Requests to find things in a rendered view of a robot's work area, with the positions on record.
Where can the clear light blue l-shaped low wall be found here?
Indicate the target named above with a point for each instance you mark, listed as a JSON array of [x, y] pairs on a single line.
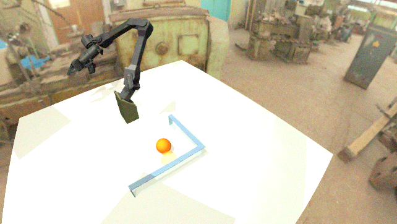
[[175, 161]]

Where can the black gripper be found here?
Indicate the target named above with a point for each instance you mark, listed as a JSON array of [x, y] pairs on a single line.
[[79, 64]]

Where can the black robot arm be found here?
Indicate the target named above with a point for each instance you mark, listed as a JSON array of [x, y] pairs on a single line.
[[132, 73]]

